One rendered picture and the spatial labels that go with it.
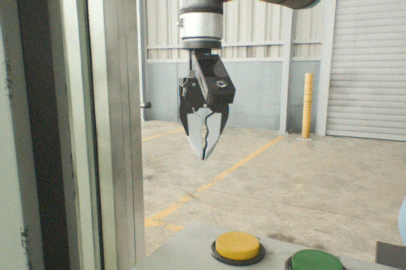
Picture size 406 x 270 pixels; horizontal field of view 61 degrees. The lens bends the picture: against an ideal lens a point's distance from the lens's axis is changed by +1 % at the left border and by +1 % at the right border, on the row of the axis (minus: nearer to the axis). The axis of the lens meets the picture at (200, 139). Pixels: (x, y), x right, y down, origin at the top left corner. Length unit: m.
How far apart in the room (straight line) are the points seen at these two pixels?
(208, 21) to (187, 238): 0.37
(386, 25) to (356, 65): 0.66
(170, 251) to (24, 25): 0.22
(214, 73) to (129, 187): 0.28
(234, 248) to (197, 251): 0.04
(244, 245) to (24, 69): 0.22
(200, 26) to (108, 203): 0.36
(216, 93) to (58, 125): 0.32
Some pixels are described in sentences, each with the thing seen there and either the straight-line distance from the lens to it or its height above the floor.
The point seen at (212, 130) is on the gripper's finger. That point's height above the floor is 0.96.
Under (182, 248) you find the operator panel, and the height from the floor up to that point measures 0.90.
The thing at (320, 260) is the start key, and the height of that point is 0.91.
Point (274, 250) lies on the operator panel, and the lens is 0.34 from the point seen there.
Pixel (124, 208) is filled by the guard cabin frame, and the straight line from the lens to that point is 0.33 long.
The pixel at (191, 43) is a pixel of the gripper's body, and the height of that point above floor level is 1.11.
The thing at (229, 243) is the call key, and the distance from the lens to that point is 0.33.
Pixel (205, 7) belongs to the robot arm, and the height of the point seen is 1.16.
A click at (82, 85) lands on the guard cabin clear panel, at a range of 0.31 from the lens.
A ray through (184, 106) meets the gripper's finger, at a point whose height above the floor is 1.00.
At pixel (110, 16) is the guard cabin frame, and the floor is 1.11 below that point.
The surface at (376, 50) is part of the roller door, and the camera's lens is 5.82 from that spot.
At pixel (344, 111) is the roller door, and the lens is 5.87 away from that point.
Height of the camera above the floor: 1.06
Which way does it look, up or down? 12 degrees down
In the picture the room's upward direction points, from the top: straight up
